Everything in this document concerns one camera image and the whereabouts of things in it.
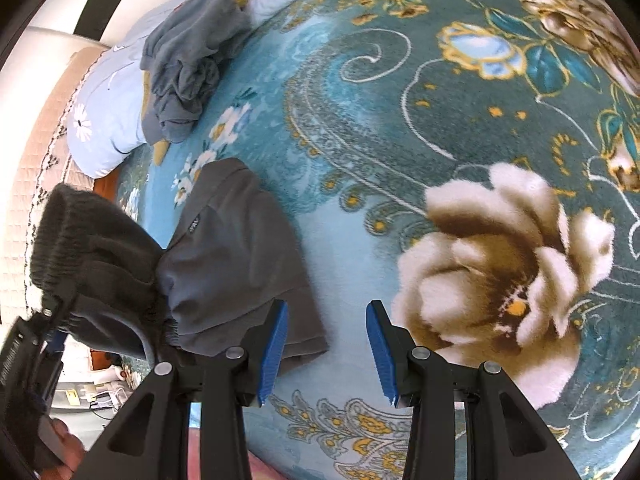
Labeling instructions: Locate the white power strip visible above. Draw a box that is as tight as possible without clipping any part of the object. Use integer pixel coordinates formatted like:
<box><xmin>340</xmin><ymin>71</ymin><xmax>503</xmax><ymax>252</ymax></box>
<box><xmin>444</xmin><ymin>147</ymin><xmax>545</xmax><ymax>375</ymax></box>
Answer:
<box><xmin>92</xmin><ymin>389</ymin><xmax>127</xmax><ymax>409</ymax></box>

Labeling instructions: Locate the teal floral blanket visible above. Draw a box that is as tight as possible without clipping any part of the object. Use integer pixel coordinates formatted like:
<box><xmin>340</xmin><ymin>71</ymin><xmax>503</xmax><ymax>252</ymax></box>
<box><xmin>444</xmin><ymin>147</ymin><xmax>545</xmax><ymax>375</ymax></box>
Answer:
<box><xmin>115</xmin><ymin>0</ymin><xmax>640</xmax><ymax>480</ymax></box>

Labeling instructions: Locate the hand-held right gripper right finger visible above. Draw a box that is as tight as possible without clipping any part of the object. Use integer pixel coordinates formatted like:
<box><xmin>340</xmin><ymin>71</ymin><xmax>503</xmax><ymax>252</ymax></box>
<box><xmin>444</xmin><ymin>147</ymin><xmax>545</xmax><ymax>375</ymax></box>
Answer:
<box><xmin>366</xmin><ymin>300</ymin><xmax>573</xmax><ymax>480</ymax></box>

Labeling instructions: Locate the light blue daisy pillow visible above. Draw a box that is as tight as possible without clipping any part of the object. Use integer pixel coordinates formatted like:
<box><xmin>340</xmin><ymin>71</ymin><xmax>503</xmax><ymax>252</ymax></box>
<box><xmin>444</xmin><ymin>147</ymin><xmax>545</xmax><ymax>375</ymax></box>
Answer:
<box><xmin>65</xmin><ymin>35</ymin><xmax>166</xmax><ymax>178</ymax></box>

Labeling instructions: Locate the orange wooden bed frame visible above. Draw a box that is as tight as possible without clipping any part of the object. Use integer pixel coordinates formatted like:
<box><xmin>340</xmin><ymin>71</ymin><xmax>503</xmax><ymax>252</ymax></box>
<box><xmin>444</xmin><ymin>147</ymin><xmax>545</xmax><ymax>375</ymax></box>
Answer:
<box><xmin>90</xmin><ymin>167</ymin><xmax>126</xmax><ymax>371</ymax></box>

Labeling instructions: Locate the grey sweatshirt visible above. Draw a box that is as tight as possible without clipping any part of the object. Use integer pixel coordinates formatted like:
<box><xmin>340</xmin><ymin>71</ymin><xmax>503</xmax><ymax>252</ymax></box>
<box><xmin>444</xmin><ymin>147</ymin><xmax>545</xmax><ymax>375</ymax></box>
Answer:
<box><xmin>30</xmin><ymin>157</ymin><xmax>331</xmax><ymax>367</ymax></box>

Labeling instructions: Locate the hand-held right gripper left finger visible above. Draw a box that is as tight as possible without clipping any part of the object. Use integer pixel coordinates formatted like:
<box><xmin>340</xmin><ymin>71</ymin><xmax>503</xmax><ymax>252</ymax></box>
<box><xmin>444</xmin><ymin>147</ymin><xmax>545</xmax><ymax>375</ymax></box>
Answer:
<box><xmin>75</xmin><ymin>300</ymin><xmax>290</xmax><ymax>480</ymax></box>

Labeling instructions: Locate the blue-grey crumpled garment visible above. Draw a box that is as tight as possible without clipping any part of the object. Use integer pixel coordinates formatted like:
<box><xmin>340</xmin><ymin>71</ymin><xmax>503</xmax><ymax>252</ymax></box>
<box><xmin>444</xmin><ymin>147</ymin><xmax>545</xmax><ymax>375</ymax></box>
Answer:
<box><xmin>140</xmin><ymin>0</ymin><xmax>253</xmax><ymax>143</ymax></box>

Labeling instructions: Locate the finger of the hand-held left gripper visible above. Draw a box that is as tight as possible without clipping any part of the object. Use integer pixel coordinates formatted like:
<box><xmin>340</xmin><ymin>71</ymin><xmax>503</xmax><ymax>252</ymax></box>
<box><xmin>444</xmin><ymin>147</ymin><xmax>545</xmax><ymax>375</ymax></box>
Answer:
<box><xmin>41</xmin><ymin>294</ymin><xmax>81</xmax><ymax>357</ymax></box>

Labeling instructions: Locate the person's left hand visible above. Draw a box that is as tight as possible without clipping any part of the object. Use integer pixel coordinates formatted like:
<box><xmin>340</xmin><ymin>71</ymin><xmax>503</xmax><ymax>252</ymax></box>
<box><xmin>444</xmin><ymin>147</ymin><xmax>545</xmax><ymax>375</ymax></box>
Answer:
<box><xmin>37</xmin><ymin>417</ymin><xmax>90</xmax><ymax>480</ymax></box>

